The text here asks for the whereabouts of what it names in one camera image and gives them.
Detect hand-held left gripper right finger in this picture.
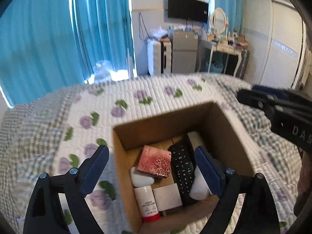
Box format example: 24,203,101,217
194,146,279,234

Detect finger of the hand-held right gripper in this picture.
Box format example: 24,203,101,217
252,85,293,100
238,89,271,113

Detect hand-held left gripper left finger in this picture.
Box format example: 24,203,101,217
23,145,110,234

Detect black remote control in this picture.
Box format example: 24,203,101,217
168,143,197,206

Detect white rounded case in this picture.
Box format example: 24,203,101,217
130,166,155,188

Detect white square box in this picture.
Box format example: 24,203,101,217
152,184,183,211

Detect pink patterned box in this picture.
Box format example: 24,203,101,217
136,145,171,179

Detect white bottle with red cap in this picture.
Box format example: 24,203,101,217
134,186,161,222

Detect cardboard box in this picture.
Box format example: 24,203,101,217
112,102,256,233

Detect person's right forearm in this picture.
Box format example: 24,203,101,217
294,149,312,216

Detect hanging white garment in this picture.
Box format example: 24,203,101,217
301,49,312,86

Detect white slatted wardrobe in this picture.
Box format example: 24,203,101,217
244,0,308,90

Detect white dressing table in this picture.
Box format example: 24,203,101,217
199,40,250,80

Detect grey checked blanket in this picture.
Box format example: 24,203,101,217
0,78,305,234

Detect small grey fridge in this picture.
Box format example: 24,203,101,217
172,30,198,74

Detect white oval mirror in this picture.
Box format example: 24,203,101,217
210,8,229,33

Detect floral white quilt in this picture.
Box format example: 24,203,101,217
56,73,303,234

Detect narrow blue curtain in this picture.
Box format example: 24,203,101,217
213,0,244,33

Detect clear plastic bag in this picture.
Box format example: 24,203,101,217
94,60,115,81

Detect white suitcase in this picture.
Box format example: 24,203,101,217
147,39,172,76

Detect wide blue curtain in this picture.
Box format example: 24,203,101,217
0,0,84,108

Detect black wall television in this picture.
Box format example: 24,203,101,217
168,0,209,22

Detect hanging wall cable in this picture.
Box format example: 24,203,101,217
138,12,147,41

